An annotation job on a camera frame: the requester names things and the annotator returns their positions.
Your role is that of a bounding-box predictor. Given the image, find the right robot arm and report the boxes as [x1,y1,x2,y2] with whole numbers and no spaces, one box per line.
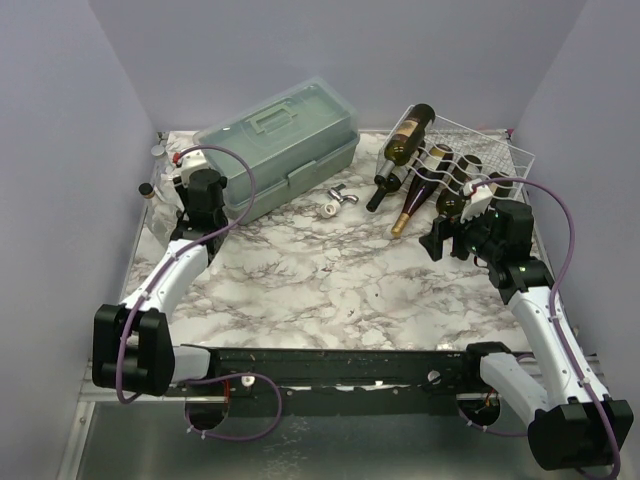
[420,200,634,479]

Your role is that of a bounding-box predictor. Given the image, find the red wine bottle gold foil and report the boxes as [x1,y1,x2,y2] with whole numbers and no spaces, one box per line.
[391,144,453,238]

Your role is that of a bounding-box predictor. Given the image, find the dark green bottle top left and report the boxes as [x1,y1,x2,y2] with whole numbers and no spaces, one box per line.
[374,103,436,186]

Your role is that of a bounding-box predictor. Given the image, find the round clear bottle dark label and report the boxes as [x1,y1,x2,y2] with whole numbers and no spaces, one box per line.
[151,144,181,187]

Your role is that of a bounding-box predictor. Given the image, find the chrome white bottle stopper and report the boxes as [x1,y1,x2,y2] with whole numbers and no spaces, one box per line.
[318,184,359,219]

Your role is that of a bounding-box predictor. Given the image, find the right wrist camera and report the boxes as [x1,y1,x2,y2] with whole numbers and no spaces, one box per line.
[460,179,493,223]

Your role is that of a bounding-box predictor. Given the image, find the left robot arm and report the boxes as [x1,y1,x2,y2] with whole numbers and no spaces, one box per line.
[92,169,229,404]

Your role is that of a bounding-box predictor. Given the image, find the clear bottle white label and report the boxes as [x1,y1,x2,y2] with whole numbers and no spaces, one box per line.
[138,182,181,248]

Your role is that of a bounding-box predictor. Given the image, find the green bottle black neck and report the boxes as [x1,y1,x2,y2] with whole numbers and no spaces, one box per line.
[487,171,513,205]

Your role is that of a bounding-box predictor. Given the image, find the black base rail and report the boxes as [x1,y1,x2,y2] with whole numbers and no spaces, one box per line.
[182,342,508,416]

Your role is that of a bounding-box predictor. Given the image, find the green plastic toolbox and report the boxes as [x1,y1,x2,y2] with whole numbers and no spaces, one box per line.
[193,78,359,225]

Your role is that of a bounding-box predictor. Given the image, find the dark bottle bottom left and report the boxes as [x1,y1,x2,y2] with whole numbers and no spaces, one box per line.
[366,167,408,212]

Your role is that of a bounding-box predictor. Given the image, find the white wire wine rack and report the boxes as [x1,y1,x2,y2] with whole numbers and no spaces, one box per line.
[372,103,537,239]

